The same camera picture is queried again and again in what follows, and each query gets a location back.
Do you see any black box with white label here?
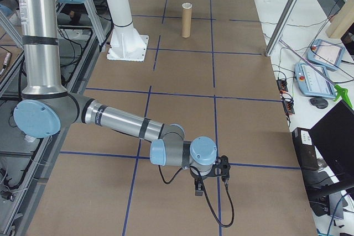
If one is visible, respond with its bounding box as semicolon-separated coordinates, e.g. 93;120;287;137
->
291;127;320;171

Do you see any black hub with orange ports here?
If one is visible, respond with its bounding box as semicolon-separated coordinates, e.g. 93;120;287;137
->
282;98;296;116
276;77;289;93

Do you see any black monitor stand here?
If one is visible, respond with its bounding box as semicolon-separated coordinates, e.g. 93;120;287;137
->
305;169;354;217

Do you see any black computer mouse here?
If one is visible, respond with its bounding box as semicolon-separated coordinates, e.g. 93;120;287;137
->
309;97;329;109

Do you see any black monitor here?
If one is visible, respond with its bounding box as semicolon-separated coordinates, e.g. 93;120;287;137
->
309;99;354;192

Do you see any blue grey teach pendant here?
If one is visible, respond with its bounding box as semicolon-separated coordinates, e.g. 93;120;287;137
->
294;61;337;99
306;38;346;71

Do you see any brown cardboard tube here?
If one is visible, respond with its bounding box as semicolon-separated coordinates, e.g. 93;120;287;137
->
181;4;194;39

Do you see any white side table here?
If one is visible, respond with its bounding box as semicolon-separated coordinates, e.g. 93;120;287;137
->
250;0;354;236

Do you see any white column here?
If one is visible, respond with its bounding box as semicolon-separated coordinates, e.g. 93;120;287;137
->
98;0;142;57

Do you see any light wooden beam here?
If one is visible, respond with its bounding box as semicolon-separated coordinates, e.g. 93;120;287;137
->
327;0;354;40

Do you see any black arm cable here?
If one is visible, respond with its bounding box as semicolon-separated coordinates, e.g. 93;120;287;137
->
158;164;236;228

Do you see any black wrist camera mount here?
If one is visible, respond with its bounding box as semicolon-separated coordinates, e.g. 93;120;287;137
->
212;155;231;186

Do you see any white square base plate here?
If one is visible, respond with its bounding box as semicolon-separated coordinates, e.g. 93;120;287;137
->
106;33;149;62

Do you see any metal bar frame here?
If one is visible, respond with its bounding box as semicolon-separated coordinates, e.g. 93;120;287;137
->
0;0;114;236

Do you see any grabber stick with green handle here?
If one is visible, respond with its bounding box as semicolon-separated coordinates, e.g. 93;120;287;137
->
278;39;350;107

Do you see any aluminium profile post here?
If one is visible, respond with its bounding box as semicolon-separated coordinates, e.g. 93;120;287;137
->
264;0;316;57

